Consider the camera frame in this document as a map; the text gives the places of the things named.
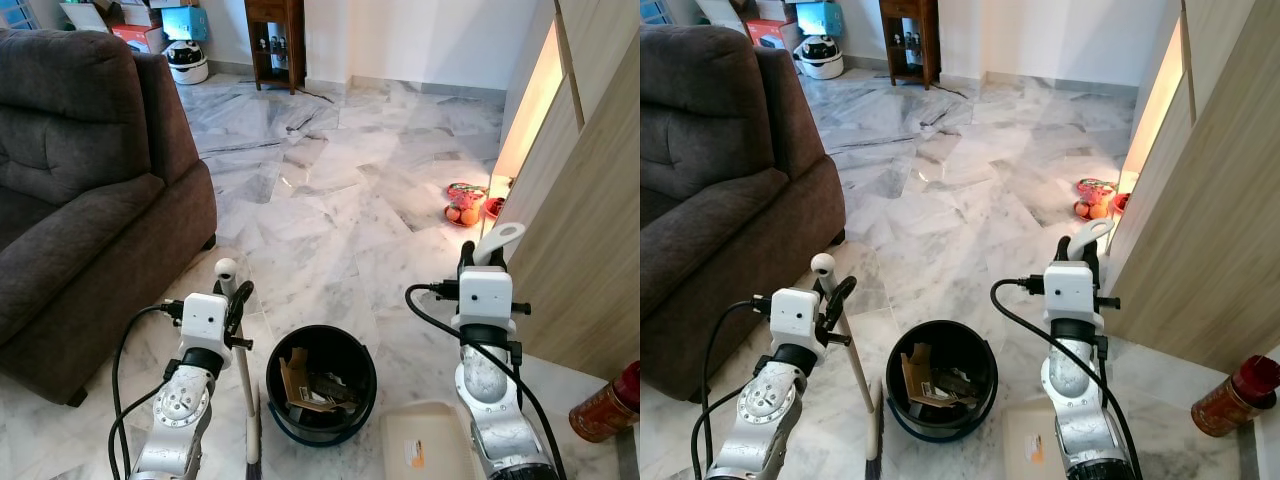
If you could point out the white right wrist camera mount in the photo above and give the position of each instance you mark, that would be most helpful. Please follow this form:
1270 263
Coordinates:
1070 292
485 298

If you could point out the blue box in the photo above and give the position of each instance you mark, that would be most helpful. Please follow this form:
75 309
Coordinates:
185 22
820 17

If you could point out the dark wooden stand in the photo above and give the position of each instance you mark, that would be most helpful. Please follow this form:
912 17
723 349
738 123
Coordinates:
275 15
908 12

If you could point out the dark grey fabric sofa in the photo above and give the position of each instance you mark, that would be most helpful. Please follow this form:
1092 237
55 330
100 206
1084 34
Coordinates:
80 170
720 160

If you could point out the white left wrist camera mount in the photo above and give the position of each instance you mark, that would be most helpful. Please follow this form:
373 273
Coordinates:
203 318
793 312

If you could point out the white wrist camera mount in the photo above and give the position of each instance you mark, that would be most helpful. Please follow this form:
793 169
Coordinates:
485 298
1070 292
793 312
203 318

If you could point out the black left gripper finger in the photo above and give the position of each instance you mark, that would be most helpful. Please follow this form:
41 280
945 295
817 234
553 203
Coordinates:
838 300
240 305

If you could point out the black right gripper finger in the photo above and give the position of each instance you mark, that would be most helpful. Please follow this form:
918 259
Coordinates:
1091 256
500 262
1063 252
467 258

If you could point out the brown cardboard scrap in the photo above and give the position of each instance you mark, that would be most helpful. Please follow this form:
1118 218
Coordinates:
918 380
298 385

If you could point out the red appliance box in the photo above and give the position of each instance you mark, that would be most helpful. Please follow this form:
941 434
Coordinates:
772 33
140 38

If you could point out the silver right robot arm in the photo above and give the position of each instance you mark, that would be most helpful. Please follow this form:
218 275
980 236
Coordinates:
1075 400
490 400

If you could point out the small red dish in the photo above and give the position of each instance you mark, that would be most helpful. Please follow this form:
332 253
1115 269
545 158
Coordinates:
1122 203
494 207

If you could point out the light wooden cabinet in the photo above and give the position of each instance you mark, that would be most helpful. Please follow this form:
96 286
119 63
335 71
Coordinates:
590 200
1220 190

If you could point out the orange fruit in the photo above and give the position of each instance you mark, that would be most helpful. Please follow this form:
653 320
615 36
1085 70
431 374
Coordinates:
1082 209
1099 211
453 213
469 216

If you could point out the black round waste bucket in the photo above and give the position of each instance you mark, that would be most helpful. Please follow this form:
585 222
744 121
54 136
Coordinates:
345 350
965 345

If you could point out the white and black cooker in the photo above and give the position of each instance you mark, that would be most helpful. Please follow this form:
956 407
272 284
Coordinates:
820 58
187 62

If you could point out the red lidded jar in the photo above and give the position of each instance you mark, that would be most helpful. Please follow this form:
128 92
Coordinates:
603 410
1230 400

